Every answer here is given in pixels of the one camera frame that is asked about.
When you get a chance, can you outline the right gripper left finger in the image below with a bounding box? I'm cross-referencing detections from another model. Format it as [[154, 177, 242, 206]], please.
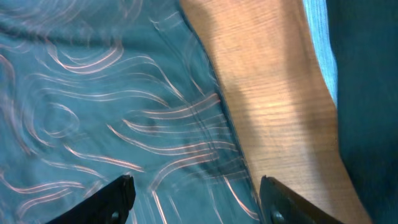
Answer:
[[48, 175, 136, 224]]

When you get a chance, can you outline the grey mesh garment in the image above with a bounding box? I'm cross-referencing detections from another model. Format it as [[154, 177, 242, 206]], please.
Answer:
[[302, 0, 338, 106]]

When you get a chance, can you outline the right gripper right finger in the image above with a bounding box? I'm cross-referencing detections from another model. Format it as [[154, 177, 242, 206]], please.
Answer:
[[259, 176, 343, 224]]

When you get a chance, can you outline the black garment in pile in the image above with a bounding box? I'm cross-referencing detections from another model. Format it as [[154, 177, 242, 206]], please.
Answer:
[[326, 0, 397, 223]]

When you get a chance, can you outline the black orange-patterned cycling jersey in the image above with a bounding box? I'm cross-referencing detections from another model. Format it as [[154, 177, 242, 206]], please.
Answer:
[[1, 0, 262, 223]]

